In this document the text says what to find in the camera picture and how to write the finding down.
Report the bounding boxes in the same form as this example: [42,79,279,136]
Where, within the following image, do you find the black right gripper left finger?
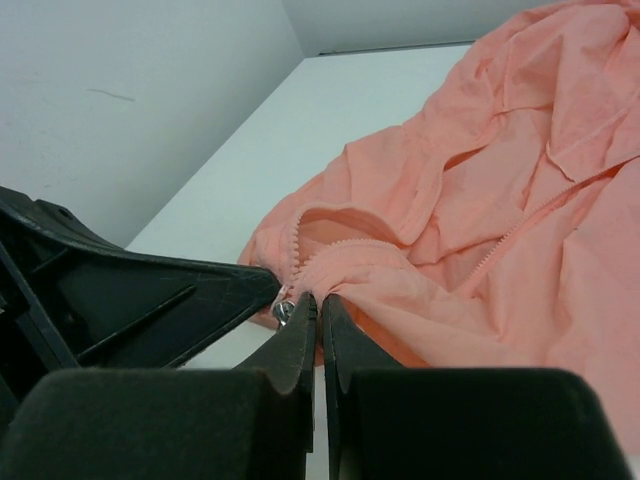
[1,294,318,479]

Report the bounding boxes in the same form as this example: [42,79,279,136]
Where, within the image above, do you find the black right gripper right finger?
[322,295,632,479]

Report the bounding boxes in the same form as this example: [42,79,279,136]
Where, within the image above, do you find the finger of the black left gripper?
[1,188,280,400]

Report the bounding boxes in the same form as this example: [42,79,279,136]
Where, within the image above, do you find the silver zipper pull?
[271,299,296,329]

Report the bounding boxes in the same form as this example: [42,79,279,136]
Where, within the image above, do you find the pink hooded zip jacket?
[239,1,639,451]

